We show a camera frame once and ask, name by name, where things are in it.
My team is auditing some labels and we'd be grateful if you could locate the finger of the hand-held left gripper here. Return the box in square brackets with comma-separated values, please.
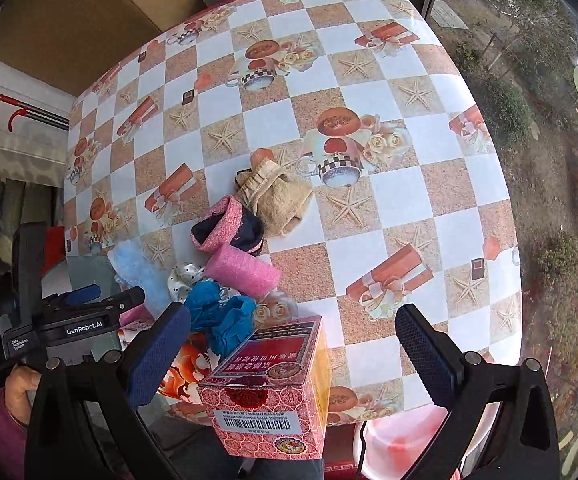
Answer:
[65, 284, 102, 307]
[100, 287, 146, 319]

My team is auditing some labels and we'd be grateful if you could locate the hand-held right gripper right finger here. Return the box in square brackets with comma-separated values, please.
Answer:
[395, 303, 562, 480]

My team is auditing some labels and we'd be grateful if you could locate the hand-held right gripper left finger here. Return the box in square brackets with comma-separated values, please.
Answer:
[25, 301, 192, 480]

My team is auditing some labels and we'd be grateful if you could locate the white polka dot scrunchie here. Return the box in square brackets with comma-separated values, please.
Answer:
[168, 262, 240, 307]

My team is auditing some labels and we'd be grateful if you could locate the pink foam roll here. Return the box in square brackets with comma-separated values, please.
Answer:
[205, 243, 282, 301]

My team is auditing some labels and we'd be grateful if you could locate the person's left forearm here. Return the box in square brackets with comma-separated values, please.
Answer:
[0, 386, 30, 480]

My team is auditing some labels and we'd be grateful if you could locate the person's left hand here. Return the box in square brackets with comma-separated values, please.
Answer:
[3, 364, 42, 427]

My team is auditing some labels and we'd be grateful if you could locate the pink foam piece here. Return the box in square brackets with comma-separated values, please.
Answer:
[119, 305, 154, 327]

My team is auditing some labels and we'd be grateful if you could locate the light blue fluffy cloth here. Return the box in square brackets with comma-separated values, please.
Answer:
[107, 240, 172, 318]

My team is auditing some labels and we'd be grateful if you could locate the flower print tissue pack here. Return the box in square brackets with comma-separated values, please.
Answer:
[119, 320, 224, 413]

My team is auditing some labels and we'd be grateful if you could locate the blue crumpled cloth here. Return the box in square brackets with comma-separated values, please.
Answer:
[185, 280, 258, 356]

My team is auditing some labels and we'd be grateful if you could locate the pink plastic stool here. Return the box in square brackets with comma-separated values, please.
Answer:
[354, 402, 500, 480]

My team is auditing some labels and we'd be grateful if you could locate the red patterned cardboard box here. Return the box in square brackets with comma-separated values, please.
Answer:
[198, 315, 330, 461]

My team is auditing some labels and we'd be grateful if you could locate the pink knit slipper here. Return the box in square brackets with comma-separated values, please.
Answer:
[191, 196, 264, 255]

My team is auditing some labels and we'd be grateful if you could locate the white patterned board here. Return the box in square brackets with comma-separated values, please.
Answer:
[0, 72, 76, 178]

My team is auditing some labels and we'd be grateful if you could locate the checkered printed tablecloth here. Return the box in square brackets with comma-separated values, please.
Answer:
[61, 0, 524, 427]

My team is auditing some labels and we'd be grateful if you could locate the beige knit cloth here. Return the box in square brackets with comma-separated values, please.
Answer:
[235, 158, 314, 237]

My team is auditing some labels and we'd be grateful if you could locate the large cardboard box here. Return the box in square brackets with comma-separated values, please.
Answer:
[0, 0, 210, 98]

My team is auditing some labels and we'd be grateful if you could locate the black cable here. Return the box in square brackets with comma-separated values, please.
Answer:
[356, 420, 370, 480]

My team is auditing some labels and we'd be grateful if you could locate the red handled mop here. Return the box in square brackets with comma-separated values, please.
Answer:
[0, 93, 71, 132]

